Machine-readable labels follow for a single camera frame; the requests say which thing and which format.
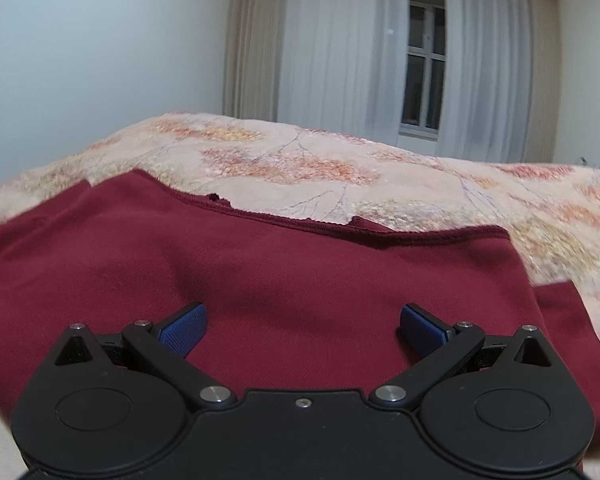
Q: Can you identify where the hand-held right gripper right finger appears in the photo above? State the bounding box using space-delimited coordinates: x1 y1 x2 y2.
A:
368 302 562 409

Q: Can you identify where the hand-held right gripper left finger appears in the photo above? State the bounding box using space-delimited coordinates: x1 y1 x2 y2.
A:
49 302 239 412

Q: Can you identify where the maroon long-sleeved shirt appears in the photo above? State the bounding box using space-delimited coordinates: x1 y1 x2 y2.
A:
0 168 600 461

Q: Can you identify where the floral beige blanket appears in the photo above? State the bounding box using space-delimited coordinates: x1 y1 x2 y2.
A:
0 112 600 480

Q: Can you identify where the sheer white curtain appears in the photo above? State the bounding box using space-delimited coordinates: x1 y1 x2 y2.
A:
437 0 539 163
277 0 412 149

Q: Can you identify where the window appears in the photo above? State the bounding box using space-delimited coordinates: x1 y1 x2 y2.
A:
400 0 449 139

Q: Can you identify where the beige curtain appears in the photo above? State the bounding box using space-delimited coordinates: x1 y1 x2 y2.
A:
522 0 561 164
222 0 289 123

